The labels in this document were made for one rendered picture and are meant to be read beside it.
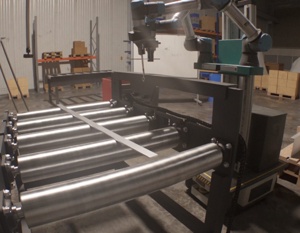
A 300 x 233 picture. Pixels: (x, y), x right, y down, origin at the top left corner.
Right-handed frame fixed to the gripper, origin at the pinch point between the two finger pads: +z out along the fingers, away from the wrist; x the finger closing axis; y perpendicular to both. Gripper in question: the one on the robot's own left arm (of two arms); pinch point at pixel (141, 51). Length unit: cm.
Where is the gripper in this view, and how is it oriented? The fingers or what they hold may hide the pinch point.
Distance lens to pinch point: 138.0
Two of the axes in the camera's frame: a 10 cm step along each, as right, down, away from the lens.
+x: -8.5, 3.6, -3.9
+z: 0.7, 8.1, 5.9
